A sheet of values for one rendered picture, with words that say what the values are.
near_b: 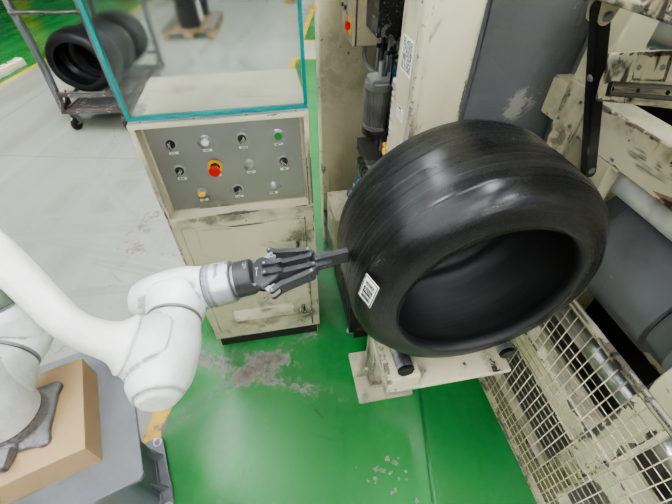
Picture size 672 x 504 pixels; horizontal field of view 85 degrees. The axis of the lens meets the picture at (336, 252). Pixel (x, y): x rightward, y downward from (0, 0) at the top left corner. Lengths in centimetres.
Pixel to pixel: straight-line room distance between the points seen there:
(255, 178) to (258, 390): 107
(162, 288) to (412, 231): 48
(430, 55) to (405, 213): 37
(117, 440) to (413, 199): 107
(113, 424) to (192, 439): 67
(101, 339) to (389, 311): 50
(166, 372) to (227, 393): 137
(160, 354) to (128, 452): 67
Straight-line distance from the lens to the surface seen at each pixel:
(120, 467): 131
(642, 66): 98
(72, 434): 129
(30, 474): 131
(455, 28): 89
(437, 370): 114
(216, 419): 198
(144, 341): 68
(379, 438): 189
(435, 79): 91
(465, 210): 65
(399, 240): 66
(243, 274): 75
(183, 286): 77
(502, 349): 110
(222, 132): 133
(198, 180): 144
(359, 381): 197
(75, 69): 485
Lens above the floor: 178
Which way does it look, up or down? 45 degrees down
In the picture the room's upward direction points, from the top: straight up
